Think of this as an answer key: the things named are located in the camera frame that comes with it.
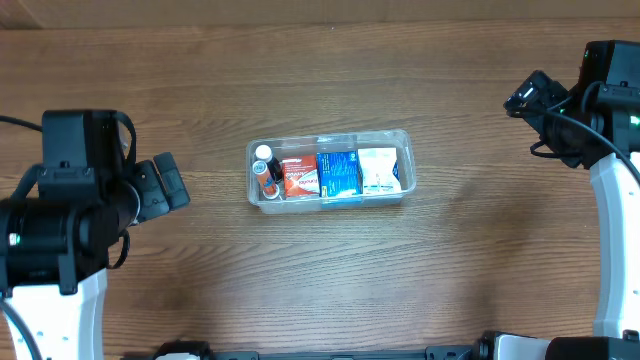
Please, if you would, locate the orange tablet tube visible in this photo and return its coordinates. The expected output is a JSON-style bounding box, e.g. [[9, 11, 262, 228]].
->
[[252, 160, 280, 200]]

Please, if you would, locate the dark syrup bottle white cap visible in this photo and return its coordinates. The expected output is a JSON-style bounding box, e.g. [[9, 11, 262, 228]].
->
[[255, 144, 283, 183]]

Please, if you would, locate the red medicine box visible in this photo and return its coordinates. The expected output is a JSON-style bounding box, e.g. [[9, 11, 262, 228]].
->
[[281, 155, 320, 198]]

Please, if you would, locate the blue medicine box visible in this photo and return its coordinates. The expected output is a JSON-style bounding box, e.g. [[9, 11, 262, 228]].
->
[[316, 151, 361, 198]]

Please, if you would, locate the white medicine box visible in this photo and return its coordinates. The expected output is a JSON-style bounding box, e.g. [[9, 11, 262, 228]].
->
[[358, 148, 402, 194]]

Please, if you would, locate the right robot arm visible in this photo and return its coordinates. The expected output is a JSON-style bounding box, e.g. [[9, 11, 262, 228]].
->
[[425, 40, 639, 360]]

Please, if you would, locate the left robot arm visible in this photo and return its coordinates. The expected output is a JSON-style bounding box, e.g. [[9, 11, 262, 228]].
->
[[1, 110, 190, 359]]

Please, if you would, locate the clear plastic container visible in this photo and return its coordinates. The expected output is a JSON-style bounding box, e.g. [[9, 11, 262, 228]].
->
[[246, 129, 417, 214]]

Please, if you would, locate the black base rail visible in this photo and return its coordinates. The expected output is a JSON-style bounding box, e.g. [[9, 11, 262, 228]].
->
[[150, 340, 493, 360]]

